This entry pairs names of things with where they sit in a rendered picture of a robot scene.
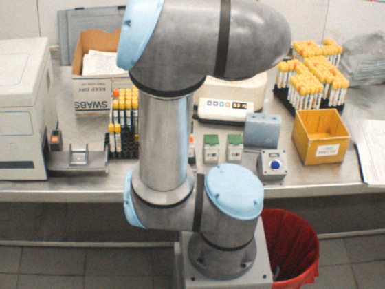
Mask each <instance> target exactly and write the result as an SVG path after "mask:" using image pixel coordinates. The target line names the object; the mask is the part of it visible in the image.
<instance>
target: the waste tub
mask: <svg viewBox="0 0 385 289"><path fill-rule="evenodd" d="M295 112H296V117H295V121H294V126H293V130H292V133H291V138H292V140H293V142H294V145H295V147H296V149H297V151H298V155H299V156H300V159H301V161H302V163H303V166H309V165H317V164H331V163H339V162H344V158H345V155H346V151H347V147H348V145H349V140H350V138H351V135H350V134H349V131H348V130H347V128H346V127H345V124H344V122H343V121H342V119H341V117H340V115H339V113H338V112H337V110H336V109H313V110H295Z"/></svg>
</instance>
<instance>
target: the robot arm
mask: <svg viewBox="0 0 385 289"><path fill-rule="evenodd" d="M291 44H292V32H291V29H290V26H289V24H288V22H287V20H286V18H285V17H284V16H283V15H282V14H281V13H280V12H279V11H278V10H275V9H274V8H272V7H271V6H269V5H266V4H264V3H260V2H258V1H255V0H128V2H127V5H126V10H125V13H124V19H123V24H122V29H121V31H120V38H119V43H118V52H117V59H116V66H117V68H119V69H120V68H122V69H123V70H124V71H128V73H129V78H130V79H131V82H132V84H133V85H134V87H135V88H138V89H139V129H138V133H139V162H138V163H137V164H136V165H135V167H133V168H130V169H129V170H128V171H127V173H126V175H125V181H124V212H125V215H126V219H127V221H128V222H129V223H130V224H132V225H134V226H140V227H143V228H148V229H151V228H154V229H162V230H170V231H186V232H193V234H192V236H191V238H190V241H189V245H188V256H189V259H190V262H191V263H192V266H193V267H194V268H195V269H196V270H197V271H198V272H200V273H201V274H203V275H204V276H206V277H208V278H212V279H216V280H220V281H227V280H232V279H237V278H239V277H242V276H243V275H244V274H245V273H246V272H247V271H249V270H250V269H251V268H252V266H253V264H254V261H255V259H256V252H257V248H256V247H257V245H256V240H255V237H254V232H255V230H256V225H257V222H258V219H259V215H260V214H261V211H262V208H263V198H264V190H263V186H262V184H261V181H260V180H259V178H257V177H256V176H255V175H254V174H253V172H251V171H250V170H248V169H247V168H245V167H243V166H241V165H238V164H232V163H223V164H218V165H217V167H213V168H211V170H209V172H207V174H205V173H193V169H192V168H191V166H190V165H189V164H188V154H189V147H190V135H191V127H192V121H193V107H194V101H195V92H196V91H197V90H198V89H199V88H200V87H201V86H202V85H203V84H204V82H205V80H206V78H207V76H216V77H228V78H238V77H245V76H247V77H248V76H253V75H257V74H260V73H262V72H266V71H268V70H269V69H272V68H273V67H276V66H277V65H278V64H279V63H280V62H281V61H282V60H283V59H284V58H285V57H286V55H287V53H288V52H289V50H290V47H291Z"/></svg>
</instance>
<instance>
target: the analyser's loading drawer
mask: <svg viewBox="0 0 385 289"><path fill-rule="evenodd" d="M43 153H44V157H45V166H46V170H76V169H89V170H106V173H108V170H109V145H106V151H89V147H88V143H87V146H86V149H72V145H71V144H69V151H44V152H43ZM78 158H80V160H78Z"/></svg>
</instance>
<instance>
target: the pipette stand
mask: <svg viewBox="0 0 385 289"><path fill-rule="evenodd" d="M281 126H282V123H281V116H280V115H271V114H265V118H263V114H262V113H253V112H246V118H245V128H244V133H243V151H249V152H258V153H260V152H261V151H262V150H277V147H278V140H279V136H280V133H281Z"/></svg>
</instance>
